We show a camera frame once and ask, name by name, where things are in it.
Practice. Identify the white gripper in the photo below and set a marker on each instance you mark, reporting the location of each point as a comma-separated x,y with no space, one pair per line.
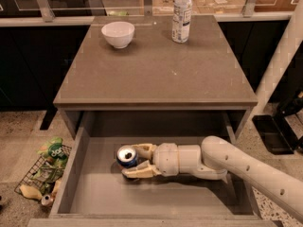
166,159

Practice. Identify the blue pepsi can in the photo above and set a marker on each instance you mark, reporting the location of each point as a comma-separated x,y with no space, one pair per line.
127,157

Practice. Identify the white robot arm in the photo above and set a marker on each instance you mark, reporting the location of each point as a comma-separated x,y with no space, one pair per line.
212,160

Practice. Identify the open grey top drawer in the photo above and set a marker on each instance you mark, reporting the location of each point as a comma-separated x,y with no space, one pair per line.
95,194

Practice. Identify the grey cabinet with top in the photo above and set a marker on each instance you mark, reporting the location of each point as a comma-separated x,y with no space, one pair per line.
153,72

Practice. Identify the green chip bag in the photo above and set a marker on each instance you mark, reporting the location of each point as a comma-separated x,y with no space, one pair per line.
53,152

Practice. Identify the yellow snack bag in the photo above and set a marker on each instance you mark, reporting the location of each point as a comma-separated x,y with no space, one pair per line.
30,192

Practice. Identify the white ceramic bowl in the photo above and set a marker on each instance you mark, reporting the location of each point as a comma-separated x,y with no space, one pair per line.
118,34

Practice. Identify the clear plastic bottle white label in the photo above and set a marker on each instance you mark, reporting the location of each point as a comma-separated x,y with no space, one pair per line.
181,20

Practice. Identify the glass railing with metal posts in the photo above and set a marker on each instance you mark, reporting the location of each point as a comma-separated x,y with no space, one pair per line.
49,10

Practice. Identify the black wire basket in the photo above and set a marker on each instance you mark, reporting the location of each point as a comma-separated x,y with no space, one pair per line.
42,174

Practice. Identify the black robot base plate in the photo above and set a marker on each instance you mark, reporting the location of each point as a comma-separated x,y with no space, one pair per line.
276,134

